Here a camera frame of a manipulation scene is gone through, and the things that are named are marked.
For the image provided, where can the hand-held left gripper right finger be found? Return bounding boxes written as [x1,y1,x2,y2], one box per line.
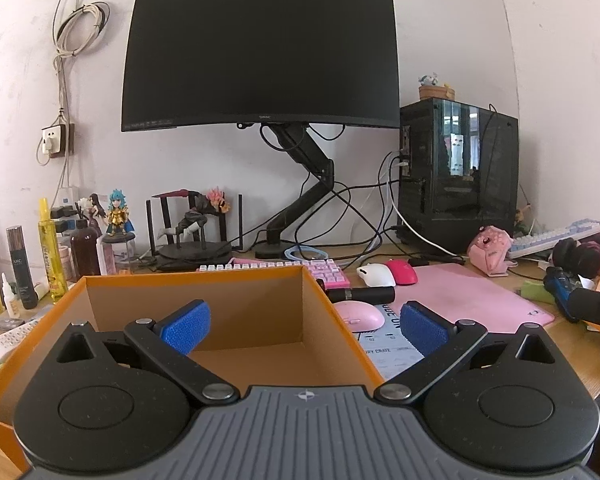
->
[374,300,557,406]

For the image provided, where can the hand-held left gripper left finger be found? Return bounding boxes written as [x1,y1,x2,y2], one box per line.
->
[55,299,241,406]

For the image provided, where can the blue and black handheld device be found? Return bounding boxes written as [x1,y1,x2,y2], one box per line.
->
[544,266,587,324]

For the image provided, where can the orange cardboard box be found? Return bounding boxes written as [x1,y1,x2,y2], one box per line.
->
[0,265,387,480]

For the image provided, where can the wooden desktop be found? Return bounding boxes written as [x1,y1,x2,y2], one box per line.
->
[0,240,600,480]

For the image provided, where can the black headphones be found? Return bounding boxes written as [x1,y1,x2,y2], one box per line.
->
[552,234,600,279]

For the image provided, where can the pink mouse pad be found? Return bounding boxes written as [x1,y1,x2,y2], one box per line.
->
[380,262,556,334]

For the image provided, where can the magenta mouse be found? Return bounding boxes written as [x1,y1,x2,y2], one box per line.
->
[384,258,419,285]

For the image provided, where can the pale pink mouse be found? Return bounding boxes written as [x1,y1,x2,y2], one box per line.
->
[333,300,385,332]

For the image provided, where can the white mouse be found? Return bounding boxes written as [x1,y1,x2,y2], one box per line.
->
[355,263,396,287]

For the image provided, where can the black cylinder flashlight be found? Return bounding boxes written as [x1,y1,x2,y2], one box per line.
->
[324,286,396,304]

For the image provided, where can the white and blue keyboard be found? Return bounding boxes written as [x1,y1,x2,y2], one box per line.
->
[507,218,600,260]

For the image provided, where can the clear figurine display stand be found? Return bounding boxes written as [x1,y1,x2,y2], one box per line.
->
[99,237,139,275]

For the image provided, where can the pink plush toy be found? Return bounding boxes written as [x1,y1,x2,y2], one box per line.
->
[467,225,512,278]

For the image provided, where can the black pink-haired action figurine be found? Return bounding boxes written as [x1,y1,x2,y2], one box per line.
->
[152,186,233,251]

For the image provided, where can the pink keyboard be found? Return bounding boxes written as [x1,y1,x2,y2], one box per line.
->
[197,258,351,292]

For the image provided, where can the tiny figurine beside computer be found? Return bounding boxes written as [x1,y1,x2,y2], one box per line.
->
[512,202,537,237]

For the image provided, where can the brown bottle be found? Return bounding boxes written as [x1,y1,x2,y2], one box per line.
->
[70,217,103,277]

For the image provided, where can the blue-haired gold figurine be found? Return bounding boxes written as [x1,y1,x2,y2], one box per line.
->
[101,188,136,244]

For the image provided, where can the dark-haired small figurine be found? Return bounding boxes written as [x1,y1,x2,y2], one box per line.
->
[77,192,109,232]

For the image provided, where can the yellow clear bottle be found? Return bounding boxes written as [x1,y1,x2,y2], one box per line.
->
[38,197,70,304]

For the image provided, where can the black computer case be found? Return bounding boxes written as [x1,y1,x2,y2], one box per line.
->
[397,97,522,255]

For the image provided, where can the white remote control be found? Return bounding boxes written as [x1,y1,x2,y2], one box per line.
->
[0,316,46,362]

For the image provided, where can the tall black bottle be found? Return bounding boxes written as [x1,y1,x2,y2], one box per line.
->
[5,226,40,310]

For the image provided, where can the small white dropper bottle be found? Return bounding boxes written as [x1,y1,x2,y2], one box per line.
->
[0,272,22,319]

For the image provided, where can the small figurine in wooden tub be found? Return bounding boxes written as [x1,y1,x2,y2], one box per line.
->
[418,72,456,102]

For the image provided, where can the black curved monitor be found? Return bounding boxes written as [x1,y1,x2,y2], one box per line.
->
[120,0,401,134]

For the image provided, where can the white computer cable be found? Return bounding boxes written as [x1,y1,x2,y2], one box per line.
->
[389,152,467,257]

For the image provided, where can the black monitor cables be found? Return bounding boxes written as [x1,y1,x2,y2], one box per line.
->
[245,180,402,263]

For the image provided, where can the blue ring-shaped frame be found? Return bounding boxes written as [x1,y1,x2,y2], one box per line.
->
[283,243,331,264]

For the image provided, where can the white wall socket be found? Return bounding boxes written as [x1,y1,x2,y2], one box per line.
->
[40,122,76,159]

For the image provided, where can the coiled white wall cable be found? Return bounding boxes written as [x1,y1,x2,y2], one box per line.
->
[51,1,112,57]

